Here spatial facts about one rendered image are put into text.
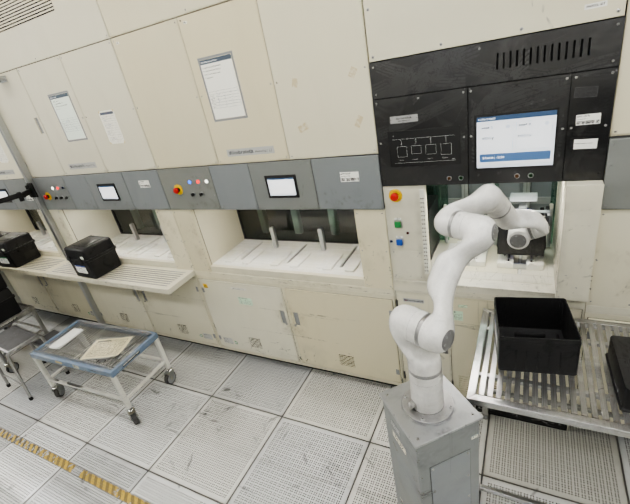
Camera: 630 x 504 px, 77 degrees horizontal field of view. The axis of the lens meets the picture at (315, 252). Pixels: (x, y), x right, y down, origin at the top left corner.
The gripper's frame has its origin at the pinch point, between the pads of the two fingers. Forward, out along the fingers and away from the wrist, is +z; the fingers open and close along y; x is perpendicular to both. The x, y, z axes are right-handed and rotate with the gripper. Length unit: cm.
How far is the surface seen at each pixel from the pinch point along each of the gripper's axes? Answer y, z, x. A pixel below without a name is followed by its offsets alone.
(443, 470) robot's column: -20, -99, -63
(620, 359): 35, -57, -33
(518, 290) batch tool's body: 0.8, -18.3, -32.6
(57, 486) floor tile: -239, -147, -120
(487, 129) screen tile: -13.4, -18.7, 43.7
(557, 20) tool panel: 8, -18, 78
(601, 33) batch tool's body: 21, -18, 72
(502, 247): -7.9, 3.4, -21.3
